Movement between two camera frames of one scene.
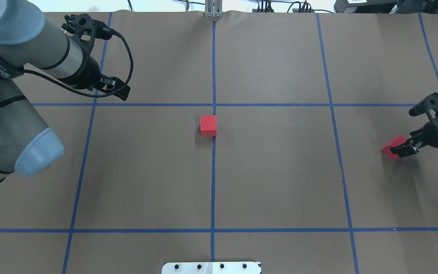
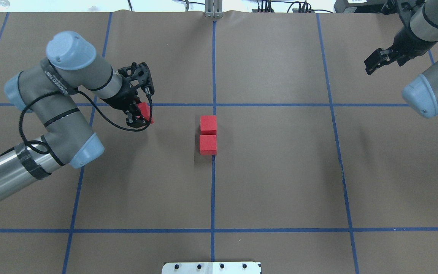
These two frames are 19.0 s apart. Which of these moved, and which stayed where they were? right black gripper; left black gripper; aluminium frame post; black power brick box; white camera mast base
Moved: left black gripper; right black gripper
Stayed: aluminium frame post; white camera mast base; black power brick box
